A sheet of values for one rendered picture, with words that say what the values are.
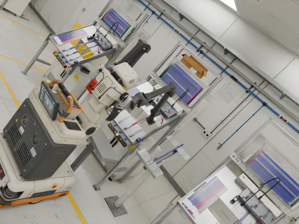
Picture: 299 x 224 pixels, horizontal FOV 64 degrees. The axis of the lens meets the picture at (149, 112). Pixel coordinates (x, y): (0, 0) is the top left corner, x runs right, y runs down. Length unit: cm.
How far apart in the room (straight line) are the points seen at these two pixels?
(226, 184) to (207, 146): 172
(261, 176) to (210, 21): 314
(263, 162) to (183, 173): 206
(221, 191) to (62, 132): 168
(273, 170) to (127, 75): 171
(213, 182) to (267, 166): 56
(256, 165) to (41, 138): 204
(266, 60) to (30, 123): 367
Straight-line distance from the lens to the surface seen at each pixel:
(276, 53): 452
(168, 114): 287
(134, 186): 282
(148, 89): 315
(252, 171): 274
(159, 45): 512
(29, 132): 205
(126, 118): 284
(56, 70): 415
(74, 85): 379
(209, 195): 260
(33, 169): 200
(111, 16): 395
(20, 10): 666
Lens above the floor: 168
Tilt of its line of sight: 13 degrees down
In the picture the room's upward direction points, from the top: 42 degrees clockwise
